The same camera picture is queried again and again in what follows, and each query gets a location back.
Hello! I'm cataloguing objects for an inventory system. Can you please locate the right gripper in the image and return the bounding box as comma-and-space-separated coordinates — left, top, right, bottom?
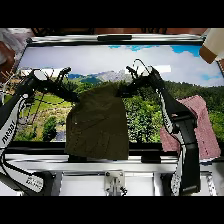
116, 78, 145, 99

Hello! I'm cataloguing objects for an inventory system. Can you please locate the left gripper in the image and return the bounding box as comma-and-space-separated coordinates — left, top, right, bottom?
54, 83, 81, 103

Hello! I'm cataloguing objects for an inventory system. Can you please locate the olive green T-shirt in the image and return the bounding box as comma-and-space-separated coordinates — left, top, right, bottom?
63, 82, 131, 161

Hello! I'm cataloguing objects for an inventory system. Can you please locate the white garment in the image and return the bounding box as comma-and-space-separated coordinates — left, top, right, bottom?
0, 28, 32, 65

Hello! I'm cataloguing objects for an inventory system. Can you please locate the red checked shirt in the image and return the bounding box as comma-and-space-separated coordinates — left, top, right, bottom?
159, 94, 222, 161

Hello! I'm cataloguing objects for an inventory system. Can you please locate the black cable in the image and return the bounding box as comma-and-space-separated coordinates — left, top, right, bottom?
132, 58, 152, 78

